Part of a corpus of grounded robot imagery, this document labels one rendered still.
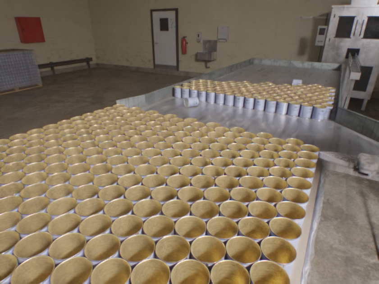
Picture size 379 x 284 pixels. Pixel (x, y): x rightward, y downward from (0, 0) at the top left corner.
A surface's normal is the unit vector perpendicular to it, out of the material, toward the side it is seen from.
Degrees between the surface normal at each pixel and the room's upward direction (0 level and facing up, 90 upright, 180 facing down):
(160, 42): 90
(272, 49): 90
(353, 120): 90
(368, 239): 0
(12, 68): 88
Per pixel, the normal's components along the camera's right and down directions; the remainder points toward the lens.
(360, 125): -0.97, 0.11
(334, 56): -0.50, 0.37
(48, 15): 0.86, 0.21
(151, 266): 0.18, 0.40
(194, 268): -0.18, 0.40
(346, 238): 0.00, -0.90
